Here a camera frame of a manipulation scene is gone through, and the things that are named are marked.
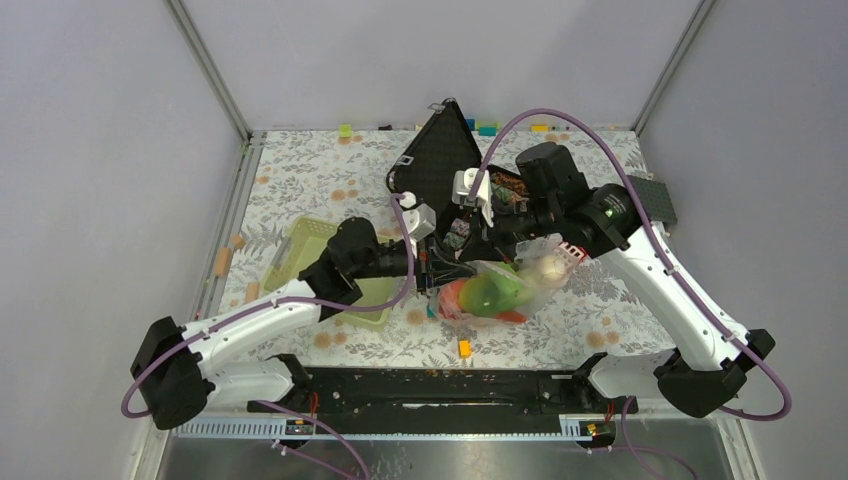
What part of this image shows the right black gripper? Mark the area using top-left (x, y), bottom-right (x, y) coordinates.
top-left (458, 192), bottom-right (560, 264)

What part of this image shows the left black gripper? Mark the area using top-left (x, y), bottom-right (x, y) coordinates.
top-left (352, 231), bottom-right (478, 295)

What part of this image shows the red toy pepper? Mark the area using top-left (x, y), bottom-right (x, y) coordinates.
top-left (438, 279), bottom-right (466, 320)

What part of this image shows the yellow toy mango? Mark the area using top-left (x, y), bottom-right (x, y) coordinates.
top-left (459, 273), bottom-right (532, 318)

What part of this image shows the clear zip top bag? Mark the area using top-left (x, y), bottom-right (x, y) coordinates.
top-left (428, 235), bottom-right (588, 326)

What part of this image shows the white green leek toy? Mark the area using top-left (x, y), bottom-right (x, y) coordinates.
top-left (518, 255), bottom-right (571, 289)

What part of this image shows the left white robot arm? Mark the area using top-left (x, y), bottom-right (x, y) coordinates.
top-left (121, 216), bottom-right (476, 430)

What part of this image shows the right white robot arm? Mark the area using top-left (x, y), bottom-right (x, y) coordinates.
top-left (452, 142), bottom-right (775, 418)

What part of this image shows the yellow small block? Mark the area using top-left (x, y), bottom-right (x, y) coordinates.
top-left (457, 339), bottom-right (473, 359)

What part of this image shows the black poker chip case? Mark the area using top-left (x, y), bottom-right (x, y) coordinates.
top-left (385, 98), bottom-right (552, 260)

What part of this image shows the green plastic basket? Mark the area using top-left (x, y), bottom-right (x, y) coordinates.
top-left (260, 216), bottom-right (404, 332)

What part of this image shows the dark grey lego baseplate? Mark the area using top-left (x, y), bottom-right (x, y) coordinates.
top-left (628, 175), bottom-right (678, 226)

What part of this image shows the wooden block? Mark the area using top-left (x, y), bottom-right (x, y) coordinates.
top-left (212, 247), bottom-right (233, 278)

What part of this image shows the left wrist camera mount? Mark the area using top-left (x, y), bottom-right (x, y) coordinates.
top-left (396, 192), bottom-right (437, 241)

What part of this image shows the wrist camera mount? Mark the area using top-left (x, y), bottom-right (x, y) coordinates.
top-left (451, 168), bottom-right (494, 227)
top-left (396, 192), bottom-right (437, 241)

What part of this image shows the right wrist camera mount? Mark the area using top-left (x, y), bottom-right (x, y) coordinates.
top-left (451, 168), bottom-right (494, 227)

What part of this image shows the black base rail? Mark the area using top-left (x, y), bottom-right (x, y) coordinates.
top-left (279, 367), bottom-right (638, 435)

